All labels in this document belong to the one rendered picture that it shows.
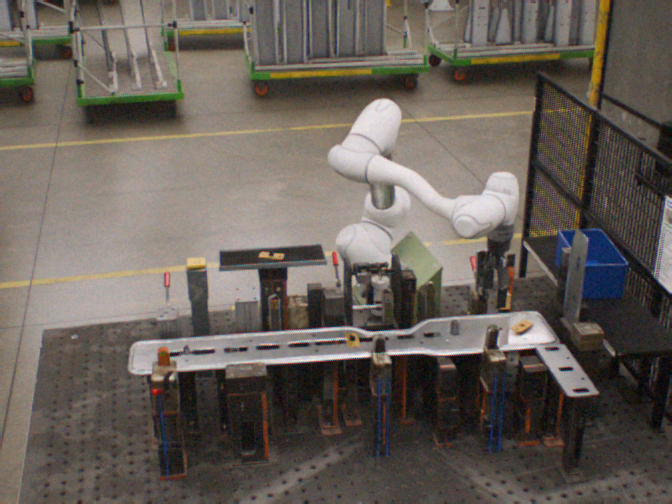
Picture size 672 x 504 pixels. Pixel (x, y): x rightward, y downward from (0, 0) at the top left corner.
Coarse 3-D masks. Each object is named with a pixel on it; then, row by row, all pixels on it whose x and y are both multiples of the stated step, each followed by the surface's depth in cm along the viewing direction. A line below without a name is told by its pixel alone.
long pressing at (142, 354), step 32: (448, 320) 303; (480, 320) 303; (512, 320) 303; (544, 320) 303; (224, 352) 284; (256, 352) 284; (288, 352) 284; (320, 352) 284; (352, 352) 284; (416, 352) 285; (448, 352) 284; (480, 352) 285
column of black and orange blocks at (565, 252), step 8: (568, 248) 308; (560, 256) 310; (568, 256) 306; (560, 264) 311; (568, 264) 307; (560, 272) 311; (560, 280) 313; (560, 288) 313; (560, 296) 313; (560, 304) 313; (560, 312) 316
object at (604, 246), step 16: (560, 240) 330; (592, 240) 334; (608, 240) 324; (592, 256) 337; (608, 256) 325; (592, 272) 306; (608, 272) 307; (624, 272) 307; (592, 288) 309; (608, 288) 309
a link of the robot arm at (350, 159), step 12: (348, 144) 304; (360, 144) 302; (372, 144) 304; (336, 156) 305; (348, 156) 302; (360, 156) 300; (336, 168) 306; (348, 168) 302; (360, 168) 299; (360, 180) 302
